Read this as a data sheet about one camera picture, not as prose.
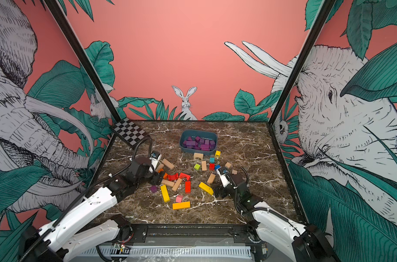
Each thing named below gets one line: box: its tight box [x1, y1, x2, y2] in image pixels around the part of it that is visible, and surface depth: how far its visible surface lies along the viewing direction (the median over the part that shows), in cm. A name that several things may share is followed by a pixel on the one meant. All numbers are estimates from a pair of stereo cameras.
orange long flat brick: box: [172, 200, 191, 211], surface depth 84 cm
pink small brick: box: [175, 194, 184, 204], surface depth 85 cm
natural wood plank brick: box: [201, 160, 207, 171], surface depth 100 cm
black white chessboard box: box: [111, 117, 150, 147], surface depth 113 cm
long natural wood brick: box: [161, 158, 176, 170], surface depth 100 cm
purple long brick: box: [183, 139, 198, 147], surface depth 107 cm
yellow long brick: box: [160, 184, 171, 203], surface depth 88 cm
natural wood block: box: [207, 173, 216, 184], surface depth 92 cm
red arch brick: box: [178, 172, 191, 182], surface depth 92 cm
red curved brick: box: [167, 172, 180, 182], surface depth 92 cm
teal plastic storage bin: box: [178, 129, 219, 156], surface depth 107 cm
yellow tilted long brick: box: [198, 181, 214, 196], surface depth 90 cm
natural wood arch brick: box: [193, 152, 204, 161], surface depth 102 cm
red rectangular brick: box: [184, 180, 192, 194], surface depth 92 cm
